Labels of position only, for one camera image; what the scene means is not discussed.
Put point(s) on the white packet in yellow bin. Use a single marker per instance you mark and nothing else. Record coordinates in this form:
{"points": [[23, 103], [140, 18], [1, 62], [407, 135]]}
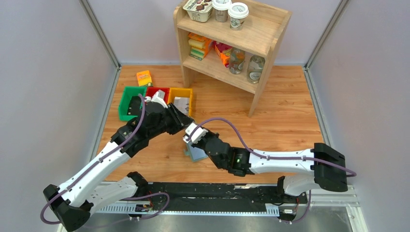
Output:
{"points": [[182, 104]]}

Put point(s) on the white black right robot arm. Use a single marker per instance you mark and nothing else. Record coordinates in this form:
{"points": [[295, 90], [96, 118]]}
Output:
{"points": [[321, 167]]}

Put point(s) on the aluminium frame rail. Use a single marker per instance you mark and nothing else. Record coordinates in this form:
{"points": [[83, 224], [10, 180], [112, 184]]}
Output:
{"points": [[318, 198]]}

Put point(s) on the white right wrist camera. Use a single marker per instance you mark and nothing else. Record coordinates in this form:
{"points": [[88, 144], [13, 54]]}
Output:
{"points": [[193, 133]]}

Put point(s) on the left coffee cup white lid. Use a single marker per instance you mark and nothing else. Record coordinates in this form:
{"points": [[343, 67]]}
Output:
{"points": [[221, 9]]}

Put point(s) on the red plastic bin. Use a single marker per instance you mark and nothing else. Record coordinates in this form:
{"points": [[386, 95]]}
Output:
{"points": [[150, 91]]}

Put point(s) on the right coffee cup white lid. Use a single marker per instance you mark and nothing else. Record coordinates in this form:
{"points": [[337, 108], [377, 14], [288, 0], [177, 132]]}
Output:
{"points": [[238, 13]]}

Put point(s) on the right clear glass bottle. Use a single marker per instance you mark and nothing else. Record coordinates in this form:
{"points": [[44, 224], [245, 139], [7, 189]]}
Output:
{"points": [[255, 68]]}

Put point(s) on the orange yellow snack box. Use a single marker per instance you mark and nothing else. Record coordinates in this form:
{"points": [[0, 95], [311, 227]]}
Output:
{"points": [[144, 79]]}

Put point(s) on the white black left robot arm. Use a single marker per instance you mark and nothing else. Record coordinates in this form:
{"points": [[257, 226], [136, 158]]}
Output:
{"points": [[76, 200]]}

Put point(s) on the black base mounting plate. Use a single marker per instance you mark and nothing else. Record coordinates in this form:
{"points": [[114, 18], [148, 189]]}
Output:
{"points": [[219, 199]]}

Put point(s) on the green plastic bin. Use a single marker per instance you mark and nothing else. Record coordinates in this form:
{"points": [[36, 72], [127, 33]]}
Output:
{"points": [[128, 92]]}

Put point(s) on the stack of sponges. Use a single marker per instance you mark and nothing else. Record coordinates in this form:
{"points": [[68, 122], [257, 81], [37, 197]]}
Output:
{"points": [[199, 45]]}

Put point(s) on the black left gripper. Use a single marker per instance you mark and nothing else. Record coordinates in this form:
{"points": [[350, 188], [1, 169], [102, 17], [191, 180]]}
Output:
{"points": [[176, 114]]}

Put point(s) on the yellow plastic bin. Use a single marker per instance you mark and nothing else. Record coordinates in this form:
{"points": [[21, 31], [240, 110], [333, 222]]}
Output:
{"points": [[181, 92]]}

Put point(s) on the teal card holder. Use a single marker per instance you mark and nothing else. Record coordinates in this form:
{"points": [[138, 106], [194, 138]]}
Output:
{"points": [[194, 153]]}

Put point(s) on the left clear glass bottle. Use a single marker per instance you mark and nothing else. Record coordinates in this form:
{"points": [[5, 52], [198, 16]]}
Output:
{"points": [[237, 59]]}

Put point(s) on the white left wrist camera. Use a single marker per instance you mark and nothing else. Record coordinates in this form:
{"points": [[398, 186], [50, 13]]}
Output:
{"points": [[158, 97]]}

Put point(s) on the black item in green bin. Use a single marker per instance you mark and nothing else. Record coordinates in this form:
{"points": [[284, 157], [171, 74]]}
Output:
{"points": [[134, 106]]}

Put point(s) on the wooden shelf unit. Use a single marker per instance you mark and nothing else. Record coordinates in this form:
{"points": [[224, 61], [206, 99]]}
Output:
{"points": [[261, 35]]}

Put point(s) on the coffee cup white lid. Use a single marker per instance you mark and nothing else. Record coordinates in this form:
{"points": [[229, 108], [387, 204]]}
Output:
{"points": [[238, 13], [221, 9]]}

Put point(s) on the orange red snack box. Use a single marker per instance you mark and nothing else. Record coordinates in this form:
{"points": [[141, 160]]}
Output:
{"points": [[223, 51]]}

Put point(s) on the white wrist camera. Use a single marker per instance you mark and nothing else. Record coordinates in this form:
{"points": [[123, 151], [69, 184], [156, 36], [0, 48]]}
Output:
{"points": [[193, 133], [158, 97]]}

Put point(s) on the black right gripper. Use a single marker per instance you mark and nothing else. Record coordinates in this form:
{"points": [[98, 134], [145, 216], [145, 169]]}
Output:
{"points": [[198, 144]]}

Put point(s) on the clear glass bottle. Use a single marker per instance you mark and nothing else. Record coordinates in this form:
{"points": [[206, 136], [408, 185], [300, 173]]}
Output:
{"points": [[237, 59], [255, 68]]}

